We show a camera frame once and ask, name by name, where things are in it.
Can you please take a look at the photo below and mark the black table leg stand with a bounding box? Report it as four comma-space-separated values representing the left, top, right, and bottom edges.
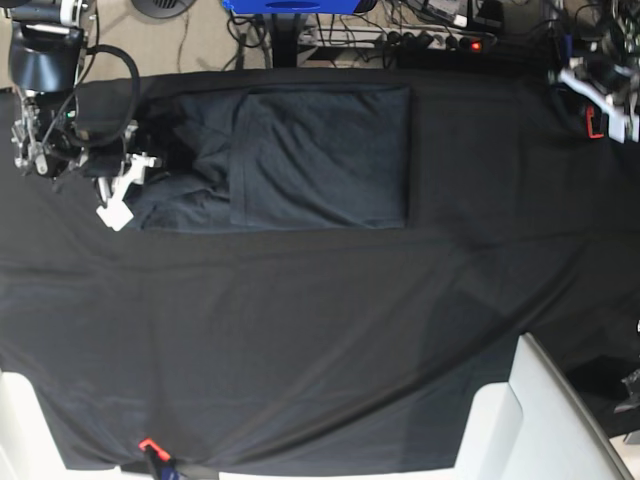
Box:
264, 13, 308, 68

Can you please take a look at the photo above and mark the red black clamp right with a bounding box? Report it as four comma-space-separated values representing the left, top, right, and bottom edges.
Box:
585, 105, 608, 140

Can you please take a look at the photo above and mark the blue clamp handle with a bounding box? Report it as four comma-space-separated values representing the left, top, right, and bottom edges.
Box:
554, 33, 574, 68

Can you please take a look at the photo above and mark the black table cloth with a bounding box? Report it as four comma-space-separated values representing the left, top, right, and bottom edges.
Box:
1, 70, 639, 475

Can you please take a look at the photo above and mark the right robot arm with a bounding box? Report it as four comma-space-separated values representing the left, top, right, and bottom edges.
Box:
1, 1, 163, 231

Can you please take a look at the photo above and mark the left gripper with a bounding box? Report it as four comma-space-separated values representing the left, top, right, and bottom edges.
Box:
547, 55, 639, 143

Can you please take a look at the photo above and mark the white chair right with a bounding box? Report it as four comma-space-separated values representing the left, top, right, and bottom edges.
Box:
454, 334, 633, 480

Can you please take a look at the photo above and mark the dark grey T-shirt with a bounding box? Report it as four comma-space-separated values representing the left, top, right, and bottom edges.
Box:
126, 85, 410, 234

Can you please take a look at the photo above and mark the white chair left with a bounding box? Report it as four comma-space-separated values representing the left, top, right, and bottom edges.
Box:
1, 372, 69, 479

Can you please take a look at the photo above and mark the white chair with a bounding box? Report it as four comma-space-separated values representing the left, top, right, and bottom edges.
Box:
454, 334, 633, 480
1, 372, 69, 479

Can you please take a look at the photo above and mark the blue plastic box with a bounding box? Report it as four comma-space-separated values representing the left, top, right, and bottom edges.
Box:
222, 0, 360, 15

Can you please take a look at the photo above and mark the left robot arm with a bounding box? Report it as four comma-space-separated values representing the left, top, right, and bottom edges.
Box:
549, 1, 639, 144

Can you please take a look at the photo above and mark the grey round floor base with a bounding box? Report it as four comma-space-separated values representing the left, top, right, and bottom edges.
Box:
131, 0, 195, 20

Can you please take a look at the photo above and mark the white power strip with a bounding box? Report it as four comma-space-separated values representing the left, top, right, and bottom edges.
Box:
298, 23, 497, 53

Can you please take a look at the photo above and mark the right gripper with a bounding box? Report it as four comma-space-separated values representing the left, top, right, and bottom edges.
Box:
11, 118, 163, 232

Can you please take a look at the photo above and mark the red blue clamp bottom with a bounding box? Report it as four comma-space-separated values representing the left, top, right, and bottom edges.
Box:
138, 438, 182, 480

